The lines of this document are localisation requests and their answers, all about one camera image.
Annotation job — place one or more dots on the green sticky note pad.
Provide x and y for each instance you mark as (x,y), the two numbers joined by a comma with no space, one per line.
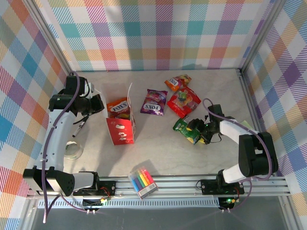
(245,124)

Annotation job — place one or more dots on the purple Fox's candy bag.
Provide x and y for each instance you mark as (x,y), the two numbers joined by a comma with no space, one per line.
(153,103)

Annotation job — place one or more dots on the black marker pen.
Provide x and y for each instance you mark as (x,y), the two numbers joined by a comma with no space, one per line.
(78,130)

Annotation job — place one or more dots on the aluminium table side rail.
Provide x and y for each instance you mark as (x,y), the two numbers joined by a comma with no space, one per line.
(248,95)

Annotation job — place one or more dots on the orange fruit print candy bag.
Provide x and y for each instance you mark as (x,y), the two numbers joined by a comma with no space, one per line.
(176,82)

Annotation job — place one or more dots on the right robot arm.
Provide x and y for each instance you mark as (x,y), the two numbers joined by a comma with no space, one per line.
(230,130)

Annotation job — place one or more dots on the pack of coloured markers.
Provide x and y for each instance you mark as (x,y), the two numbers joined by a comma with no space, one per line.
(142,182)

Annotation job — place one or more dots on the green snack bag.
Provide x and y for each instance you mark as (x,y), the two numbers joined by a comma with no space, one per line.
(180,125)

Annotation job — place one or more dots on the right circuit board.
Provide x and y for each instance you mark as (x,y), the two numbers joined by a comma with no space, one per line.
(229,200)

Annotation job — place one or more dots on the clear tape roll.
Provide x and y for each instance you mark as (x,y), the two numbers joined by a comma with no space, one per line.
(80,151)

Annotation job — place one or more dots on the aluminium frame post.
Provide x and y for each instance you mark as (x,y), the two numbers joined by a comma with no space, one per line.
(52,38)
(260,36)

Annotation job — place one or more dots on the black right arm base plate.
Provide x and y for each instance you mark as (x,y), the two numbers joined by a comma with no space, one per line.
(208,187)

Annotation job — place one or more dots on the left circuit board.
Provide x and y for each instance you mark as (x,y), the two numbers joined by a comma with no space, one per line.
(96,203)

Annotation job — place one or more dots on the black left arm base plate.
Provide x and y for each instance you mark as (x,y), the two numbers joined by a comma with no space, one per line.
(108,187)

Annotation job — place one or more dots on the aluminium mounting rail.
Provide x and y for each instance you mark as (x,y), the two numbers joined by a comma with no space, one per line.
(180,187)

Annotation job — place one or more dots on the red fruit candy bag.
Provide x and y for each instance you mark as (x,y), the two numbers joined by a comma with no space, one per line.
(182,103)

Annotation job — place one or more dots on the red and white paper bag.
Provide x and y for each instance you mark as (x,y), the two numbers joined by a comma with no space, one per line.
(120,131)

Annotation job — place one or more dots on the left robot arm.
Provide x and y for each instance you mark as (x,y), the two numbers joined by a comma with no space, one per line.
(56,143)

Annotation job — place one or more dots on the circuit board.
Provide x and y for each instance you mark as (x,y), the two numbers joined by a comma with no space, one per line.
(229,200)
(96,203)

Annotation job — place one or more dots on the orange Fox's candy bag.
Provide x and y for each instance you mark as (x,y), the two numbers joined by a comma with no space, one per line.
(117,106)

